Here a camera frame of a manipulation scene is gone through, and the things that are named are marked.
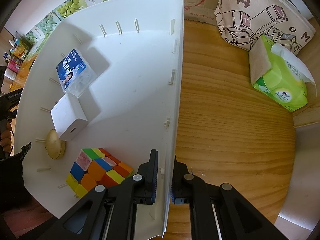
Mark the round gold compact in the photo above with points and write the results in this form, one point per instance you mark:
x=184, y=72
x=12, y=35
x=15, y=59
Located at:
x=55, y=145

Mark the white cube charger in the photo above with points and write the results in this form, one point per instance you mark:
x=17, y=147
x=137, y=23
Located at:
x=67, y=117

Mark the printed canvas tote bag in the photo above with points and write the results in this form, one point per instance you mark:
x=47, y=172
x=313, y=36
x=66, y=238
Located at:
x=250, y=20

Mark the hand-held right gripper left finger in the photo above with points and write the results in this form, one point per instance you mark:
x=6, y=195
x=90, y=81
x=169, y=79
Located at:
x=155, y=180

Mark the white plastic bin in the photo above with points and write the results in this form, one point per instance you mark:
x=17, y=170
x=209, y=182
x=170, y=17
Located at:
x=130, y=80

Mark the person's left hand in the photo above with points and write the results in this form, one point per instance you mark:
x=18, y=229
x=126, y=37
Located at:
x=5, y=141

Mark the green tissue pack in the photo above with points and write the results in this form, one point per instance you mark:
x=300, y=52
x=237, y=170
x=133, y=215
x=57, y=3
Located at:
x=282, y=85

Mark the clear box with blue label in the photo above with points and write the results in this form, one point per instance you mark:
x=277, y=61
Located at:
x=75, y=72

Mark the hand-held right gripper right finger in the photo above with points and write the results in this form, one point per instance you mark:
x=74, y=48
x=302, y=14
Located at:
x=173, y=195

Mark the colourful puzzle cube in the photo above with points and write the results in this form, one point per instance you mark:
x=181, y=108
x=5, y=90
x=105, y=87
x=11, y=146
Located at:
x=100, y=170

